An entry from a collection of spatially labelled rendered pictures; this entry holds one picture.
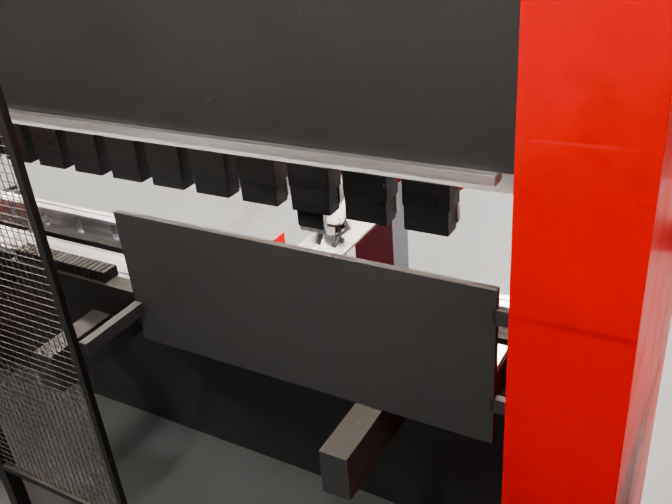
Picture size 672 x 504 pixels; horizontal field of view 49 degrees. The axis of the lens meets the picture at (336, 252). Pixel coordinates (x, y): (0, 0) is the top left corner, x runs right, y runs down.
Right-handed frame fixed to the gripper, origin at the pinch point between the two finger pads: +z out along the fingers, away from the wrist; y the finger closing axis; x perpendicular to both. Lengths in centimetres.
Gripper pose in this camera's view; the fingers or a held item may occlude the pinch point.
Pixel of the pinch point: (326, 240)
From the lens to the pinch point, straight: 254.3
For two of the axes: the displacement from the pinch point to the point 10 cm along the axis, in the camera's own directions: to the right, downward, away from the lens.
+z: -2.5, 9.6, -1.1
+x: 4.2, 2.1, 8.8
